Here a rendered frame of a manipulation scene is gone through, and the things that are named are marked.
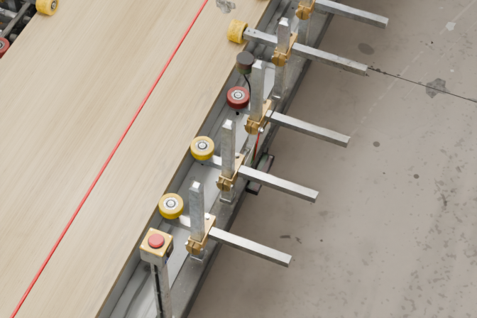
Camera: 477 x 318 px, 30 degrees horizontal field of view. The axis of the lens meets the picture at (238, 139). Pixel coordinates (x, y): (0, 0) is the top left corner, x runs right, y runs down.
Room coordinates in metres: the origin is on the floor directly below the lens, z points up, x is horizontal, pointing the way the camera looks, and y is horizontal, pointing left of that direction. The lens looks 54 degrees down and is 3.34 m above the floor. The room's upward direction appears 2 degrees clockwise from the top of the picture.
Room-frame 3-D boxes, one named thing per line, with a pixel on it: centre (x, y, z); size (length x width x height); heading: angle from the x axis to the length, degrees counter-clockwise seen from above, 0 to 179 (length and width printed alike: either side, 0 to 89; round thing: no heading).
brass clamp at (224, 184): (1.70, 0.02, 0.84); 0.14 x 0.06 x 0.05; 159
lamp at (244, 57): (1.93, -0.02, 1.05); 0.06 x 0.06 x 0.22; 69
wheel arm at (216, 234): (1.45, 0.03, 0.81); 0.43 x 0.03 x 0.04; 69
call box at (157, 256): (1.20, 0.21, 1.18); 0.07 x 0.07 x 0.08; 69
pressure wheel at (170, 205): (1.52, 0.21, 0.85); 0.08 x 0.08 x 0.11
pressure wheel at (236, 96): (1.98, 0.01, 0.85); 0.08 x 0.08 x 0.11
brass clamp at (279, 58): (2.16, -0.16, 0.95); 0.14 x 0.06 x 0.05; 159
